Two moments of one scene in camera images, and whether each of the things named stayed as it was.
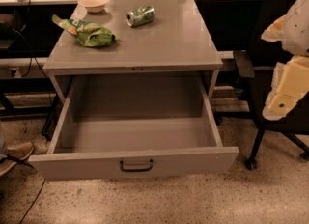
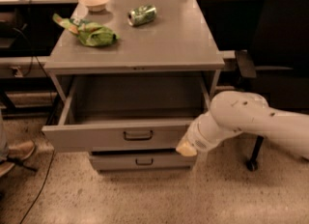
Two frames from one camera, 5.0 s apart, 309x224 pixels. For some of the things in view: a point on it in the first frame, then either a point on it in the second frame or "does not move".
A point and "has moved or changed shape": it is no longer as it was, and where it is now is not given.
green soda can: [140, 15] does not move
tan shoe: [20, 151] does not move
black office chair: [260, 64] does not move
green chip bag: [87, 34] does not move
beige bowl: [93, 3] does not move
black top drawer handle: [135, 170] → [136, 139]
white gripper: [298, 28] → [197, 138]
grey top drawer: [120, 126] has moved or changed shape
